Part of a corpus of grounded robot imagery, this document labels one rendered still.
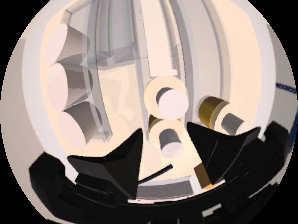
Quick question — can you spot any black rod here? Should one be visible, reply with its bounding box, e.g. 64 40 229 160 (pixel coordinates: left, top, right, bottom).
138 164 173 184

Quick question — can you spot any grey cylinder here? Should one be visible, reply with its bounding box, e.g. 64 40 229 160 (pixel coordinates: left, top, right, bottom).
56 101 98 149
45 63 88 111
44 23 82 67

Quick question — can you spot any orange wooden block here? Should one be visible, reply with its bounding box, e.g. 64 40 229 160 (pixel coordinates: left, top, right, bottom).
193 163 214 189

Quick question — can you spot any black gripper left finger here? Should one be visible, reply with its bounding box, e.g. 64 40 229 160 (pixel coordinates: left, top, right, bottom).
67 128 142 200

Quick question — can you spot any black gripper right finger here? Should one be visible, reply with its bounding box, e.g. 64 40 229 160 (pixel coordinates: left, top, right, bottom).
186 121 261 185

